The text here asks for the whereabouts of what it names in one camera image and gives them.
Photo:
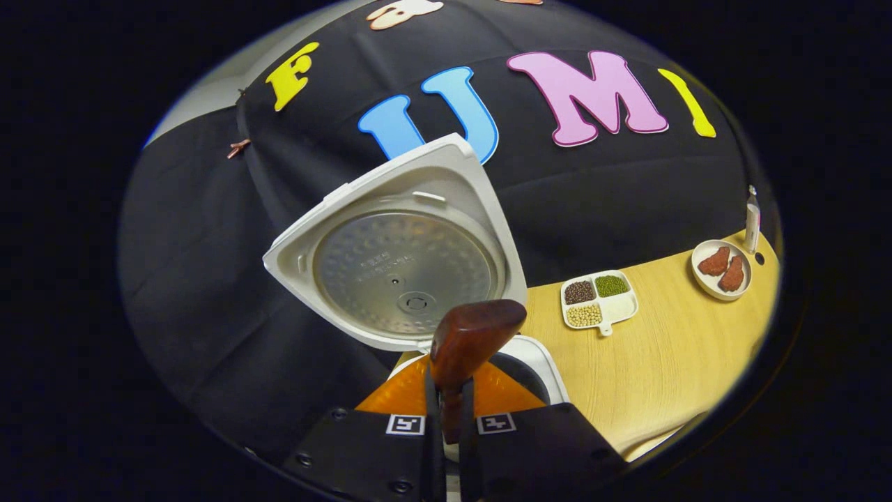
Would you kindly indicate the white round plate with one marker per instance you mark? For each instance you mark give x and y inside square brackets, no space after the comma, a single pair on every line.
[704,282]

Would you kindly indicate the white rice cooker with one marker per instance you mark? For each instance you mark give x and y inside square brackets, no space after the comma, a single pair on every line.
[390,272]

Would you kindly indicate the brown wooden spoon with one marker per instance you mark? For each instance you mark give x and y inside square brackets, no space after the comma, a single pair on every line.
[467,341]

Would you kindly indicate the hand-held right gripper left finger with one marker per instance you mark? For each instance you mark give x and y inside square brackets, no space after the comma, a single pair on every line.
[376,453]

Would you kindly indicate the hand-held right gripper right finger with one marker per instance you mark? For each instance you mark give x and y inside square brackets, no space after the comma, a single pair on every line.
[536,453]

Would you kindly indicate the clear bottle with pink label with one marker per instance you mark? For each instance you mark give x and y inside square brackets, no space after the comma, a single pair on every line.
[752,223]

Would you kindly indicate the white divided dish of beans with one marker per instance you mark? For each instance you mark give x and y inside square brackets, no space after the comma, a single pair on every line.
[620,305]

